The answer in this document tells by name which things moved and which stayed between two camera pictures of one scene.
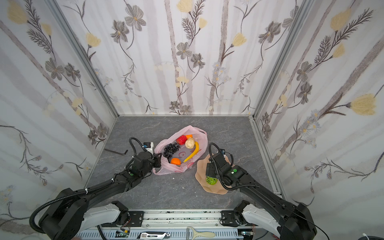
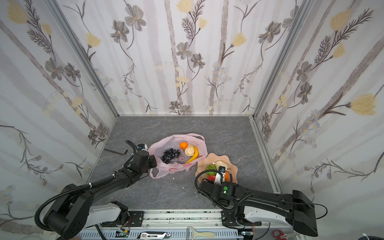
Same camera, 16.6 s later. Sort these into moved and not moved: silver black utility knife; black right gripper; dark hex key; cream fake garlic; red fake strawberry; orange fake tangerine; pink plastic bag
Moved: black right gripper; cream fake garlic; red fake strawberry; orange fake tangerine; pink plastic bag
Not moved: dark hex key; silver black utility knife
